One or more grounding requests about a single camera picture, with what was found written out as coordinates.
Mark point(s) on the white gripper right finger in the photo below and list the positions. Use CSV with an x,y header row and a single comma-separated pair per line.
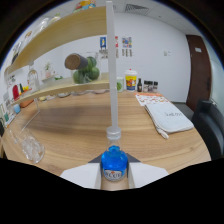
x,y
146,173

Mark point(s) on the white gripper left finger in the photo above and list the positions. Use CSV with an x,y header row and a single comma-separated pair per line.
x,y
83,175

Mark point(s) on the blue liquid bottle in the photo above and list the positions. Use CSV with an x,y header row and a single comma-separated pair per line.
x,y
114,161

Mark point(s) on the yellow cup white lid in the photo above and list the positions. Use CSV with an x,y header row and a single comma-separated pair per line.
x,y
131,81

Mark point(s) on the glass with ice cubes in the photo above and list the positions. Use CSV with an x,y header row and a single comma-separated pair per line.
x,y
32,147

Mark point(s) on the orange printed sheet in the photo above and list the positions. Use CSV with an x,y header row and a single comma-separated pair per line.
x,y
151,99

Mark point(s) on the black chair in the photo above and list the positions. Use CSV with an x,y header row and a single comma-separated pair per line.
x,y
210,130

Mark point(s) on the dark small bottle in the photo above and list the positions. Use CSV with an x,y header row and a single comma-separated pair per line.
x,y
139,86

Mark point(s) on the orange pot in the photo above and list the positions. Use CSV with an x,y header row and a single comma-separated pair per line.
x,y
26,102

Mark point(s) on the brown door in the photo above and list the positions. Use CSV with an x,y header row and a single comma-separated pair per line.
x,y
199,73

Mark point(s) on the dark wooden muddler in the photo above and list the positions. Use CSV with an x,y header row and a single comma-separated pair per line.
x,y
75,61

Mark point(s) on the multicolour poster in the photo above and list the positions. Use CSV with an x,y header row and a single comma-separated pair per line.
x,y
126,42

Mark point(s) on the blue poster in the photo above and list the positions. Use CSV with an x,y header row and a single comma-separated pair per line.
x,y
103,43

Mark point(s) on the red poster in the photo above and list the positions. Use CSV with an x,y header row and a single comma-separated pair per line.
x,y
116,41

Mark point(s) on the white wooden two-tier rack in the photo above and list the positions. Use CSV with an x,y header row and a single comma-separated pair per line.
x,y
66,30

